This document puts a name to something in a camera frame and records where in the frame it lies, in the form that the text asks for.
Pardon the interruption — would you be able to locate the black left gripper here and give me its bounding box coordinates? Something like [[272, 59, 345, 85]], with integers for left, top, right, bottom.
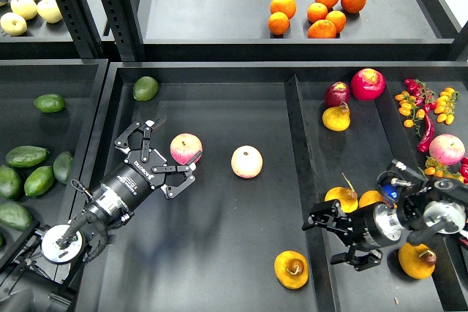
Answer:
[[100, 116, 202, 211]]

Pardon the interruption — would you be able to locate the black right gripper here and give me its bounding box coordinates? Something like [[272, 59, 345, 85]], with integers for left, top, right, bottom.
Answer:
[[301, 199, 404, 271]]

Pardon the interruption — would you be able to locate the dark green avocado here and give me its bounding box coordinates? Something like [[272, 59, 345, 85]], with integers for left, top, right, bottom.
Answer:
[[0, 202, 34, 231]]

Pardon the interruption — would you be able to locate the yellow pear right bin left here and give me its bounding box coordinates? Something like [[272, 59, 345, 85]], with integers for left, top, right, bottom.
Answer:
[[324, 172, 358, 213]]

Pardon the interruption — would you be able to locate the yellow pear bin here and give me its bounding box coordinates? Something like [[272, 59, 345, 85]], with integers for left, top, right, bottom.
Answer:
[[398, 243, 437, 280], [324, 172, 358, 213], [358, 190, 384, 208]]

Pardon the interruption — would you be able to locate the yellow pear right bin bottom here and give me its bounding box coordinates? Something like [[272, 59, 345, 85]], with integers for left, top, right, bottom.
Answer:
[[398, 243, 437, 280]]

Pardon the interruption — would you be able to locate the green avocado top of bin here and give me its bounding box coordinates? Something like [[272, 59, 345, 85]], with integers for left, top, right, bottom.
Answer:
[[132, 76, 159, 102]]

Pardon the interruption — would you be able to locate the dark avocado tray edge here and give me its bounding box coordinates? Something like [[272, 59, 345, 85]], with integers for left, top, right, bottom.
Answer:
[[53, 151, 73, 184]]

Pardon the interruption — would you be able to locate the green avocado left tray top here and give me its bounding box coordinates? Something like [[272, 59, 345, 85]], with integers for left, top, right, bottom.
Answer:
[[34, 94, 66, 113]]

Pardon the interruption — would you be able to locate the dark avocado left tray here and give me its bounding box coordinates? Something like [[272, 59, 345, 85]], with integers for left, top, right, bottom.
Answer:
[[6, 145, 49, 168]]

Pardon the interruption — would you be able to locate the yellow pear under gripper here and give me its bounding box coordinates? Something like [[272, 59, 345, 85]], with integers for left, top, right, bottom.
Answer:
[[322, 102, 350, 132]]

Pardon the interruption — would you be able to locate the dark avocado far left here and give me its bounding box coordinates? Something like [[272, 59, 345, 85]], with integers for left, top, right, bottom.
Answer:
[[0, 165, 23, 199]]

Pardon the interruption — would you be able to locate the pale yellow pear right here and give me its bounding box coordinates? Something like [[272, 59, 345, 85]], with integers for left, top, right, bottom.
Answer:
[[37, 0, 63, 23]]

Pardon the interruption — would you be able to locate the pale yellow pear front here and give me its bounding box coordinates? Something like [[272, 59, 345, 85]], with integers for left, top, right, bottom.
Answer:
[[1, 12, 27, 37]]

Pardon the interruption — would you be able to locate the pale yellow pear middle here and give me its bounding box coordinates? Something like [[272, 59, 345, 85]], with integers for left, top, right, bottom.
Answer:
[[10, 0, 37, 20]]

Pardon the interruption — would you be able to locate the pink red apple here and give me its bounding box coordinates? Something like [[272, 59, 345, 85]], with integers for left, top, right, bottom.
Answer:
[[170, 133, 203, 165]]

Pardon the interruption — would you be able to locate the black bin divider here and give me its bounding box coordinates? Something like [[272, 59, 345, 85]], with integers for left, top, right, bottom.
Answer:
[[284, 75, 341, 311]]

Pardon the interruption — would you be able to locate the pale pink apple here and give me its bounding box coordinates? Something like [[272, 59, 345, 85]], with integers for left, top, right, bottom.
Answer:
[[231, 145, 263, 179]]

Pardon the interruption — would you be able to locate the black left tray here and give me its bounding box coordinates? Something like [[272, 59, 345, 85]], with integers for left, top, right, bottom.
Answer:
[[0, 58, 110, 312]]

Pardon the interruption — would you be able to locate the lower cherry tomato bunch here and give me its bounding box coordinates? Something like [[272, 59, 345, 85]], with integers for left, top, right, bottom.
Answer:
[[423, 156, 467, 184]]

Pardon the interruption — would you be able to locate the cherry tomato bunch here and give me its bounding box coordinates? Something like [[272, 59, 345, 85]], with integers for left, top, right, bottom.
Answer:
[[394, 78, 459, 137], [423, 156, 467, 184]]

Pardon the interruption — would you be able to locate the black centre bin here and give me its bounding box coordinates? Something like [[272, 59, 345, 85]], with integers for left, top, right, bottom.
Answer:
[[76, 62, 467, 311]]

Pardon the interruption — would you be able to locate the pink apple right tray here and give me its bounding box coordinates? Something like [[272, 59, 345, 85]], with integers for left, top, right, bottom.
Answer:
[[429, 134, 465, 166]]

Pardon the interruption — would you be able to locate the red chili pepper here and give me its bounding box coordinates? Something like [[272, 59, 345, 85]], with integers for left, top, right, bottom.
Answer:
[[417, 114, 435, 153]]

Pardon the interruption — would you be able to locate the dark red apple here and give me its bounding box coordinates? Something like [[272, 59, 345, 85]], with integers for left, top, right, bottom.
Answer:
[[324, 81, 350, 107]]

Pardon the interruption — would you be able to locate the bright red apple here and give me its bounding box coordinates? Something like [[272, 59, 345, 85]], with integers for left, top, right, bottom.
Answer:
[[350, 68, 386, 101]]

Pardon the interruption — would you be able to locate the upper cherry tomato bunch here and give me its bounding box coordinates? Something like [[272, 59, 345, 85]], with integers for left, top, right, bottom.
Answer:
[[394, 78, 459, 137]]

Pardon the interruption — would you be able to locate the black upper shelf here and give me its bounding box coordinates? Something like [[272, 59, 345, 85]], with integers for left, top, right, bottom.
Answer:
[[1, 0, 467, 61]]

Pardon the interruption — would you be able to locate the black shelf upright centre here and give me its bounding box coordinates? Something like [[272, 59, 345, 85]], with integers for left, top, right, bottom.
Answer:
[[101, 0, 146, 62]]

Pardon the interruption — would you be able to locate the black shelf upright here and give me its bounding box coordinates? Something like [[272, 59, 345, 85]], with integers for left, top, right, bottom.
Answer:
[[56, 0, 105, 59], [101, 0, 146, 62]]

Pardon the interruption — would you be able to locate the black shelf upright left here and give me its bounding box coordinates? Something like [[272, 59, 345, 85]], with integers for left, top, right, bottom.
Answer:
[[56, 0, 105, 59]]

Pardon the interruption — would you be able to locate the orange far left lower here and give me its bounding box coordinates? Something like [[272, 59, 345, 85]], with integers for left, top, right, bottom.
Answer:
[[268, 12, 290, 36]]

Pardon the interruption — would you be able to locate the orange front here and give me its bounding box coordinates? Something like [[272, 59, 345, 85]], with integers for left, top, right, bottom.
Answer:
[[307, 20, 337, 39]]

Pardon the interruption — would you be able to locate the orange far left upper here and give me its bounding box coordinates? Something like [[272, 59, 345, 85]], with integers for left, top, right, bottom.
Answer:
[[270, 0, 297, 20]]

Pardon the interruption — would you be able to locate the orange right small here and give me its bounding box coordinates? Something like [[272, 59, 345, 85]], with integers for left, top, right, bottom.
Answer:
[[325, 10, 347, 34]]

